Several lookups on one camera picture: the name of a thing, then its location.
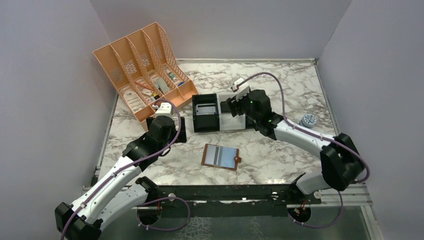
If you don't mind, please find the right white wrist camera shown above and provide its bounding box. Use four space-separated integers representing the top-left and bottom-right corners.
230 77 251 101

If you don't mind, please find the brown leather card holder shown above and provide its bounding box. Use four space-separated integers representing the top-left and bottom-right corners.
201 143 242 171

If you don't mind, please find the black bin left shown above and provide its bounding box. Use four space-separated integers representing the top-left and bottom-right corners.
191 93 220 133

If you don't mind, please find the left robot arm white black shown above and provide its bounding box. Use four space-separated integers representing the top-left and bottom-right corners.
54 115 187 240

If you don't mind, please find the silver card with magnetic stripe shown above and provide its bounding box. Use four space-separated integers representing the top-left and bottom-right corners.
204 144 223 166

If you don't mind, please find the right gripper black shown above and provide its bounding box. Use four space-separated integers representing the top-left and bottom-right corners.
226 90 260 123

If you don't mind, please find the blue white small jar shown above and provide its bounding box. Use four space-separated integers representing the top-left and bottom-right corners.
299 113 318 129

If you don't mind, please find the orange plastic file organizer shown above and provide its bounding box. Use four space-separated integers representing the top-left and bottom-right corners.
93 22 199 130

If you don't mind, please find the white bin middle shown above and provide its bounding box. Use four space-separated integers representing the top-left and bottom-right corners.
216 92 246 131

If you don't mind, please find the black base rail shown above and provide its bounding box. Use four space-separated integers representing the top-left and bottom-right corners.
136 184 322 220

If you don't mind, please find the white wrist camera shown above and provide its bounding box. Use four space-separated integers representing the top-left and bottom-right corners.
230 77 251 101
152 102 174 119

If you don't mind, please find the white card in black bin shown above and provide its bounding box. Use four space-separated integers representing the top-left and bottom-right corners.
195 103 217 116

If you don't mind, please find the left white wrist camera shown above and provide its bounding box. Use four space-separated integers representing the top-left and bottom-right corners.
152 102 174 119

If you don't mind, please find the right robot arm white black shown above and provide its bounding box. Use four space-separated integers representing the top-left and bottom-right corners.
226 89 366 204

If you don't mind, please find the black object in white bin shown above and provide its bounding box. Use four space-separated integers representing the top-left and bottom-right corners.
220 101 231 114

